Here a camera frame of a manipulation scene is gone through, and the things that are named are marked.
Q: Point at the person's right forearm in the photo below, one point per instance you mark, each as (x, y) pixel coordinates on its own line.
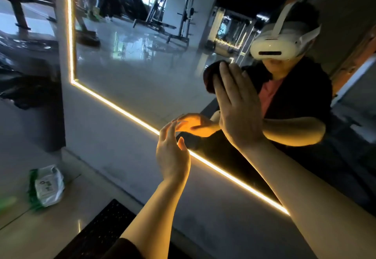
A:
(311, 200)

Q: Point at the dark grey plastic bin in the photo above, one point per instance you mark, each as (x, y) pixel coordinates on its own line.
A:
(32, 103)

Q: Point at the person's left hand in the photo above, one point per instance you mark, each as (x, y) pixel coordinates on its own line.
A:
(173, 156)

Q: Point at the green spray bottle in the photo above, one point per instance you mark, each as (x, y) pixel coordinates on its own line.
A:
(7, 203)

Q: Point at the large wall mirror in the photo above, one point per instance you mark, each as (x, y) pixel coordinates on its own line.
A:
(153, 62)

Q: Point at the person's right hand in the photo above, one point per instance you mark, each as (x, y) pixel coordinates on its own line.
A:
(239, 112)

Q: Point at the dark brown cleaning cloth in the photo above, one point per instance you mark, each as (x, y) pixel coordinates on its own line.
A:
(212, 77)

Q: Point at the person's left forearm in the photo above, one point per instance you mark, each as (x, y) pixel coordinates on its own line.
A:
(156, 220)

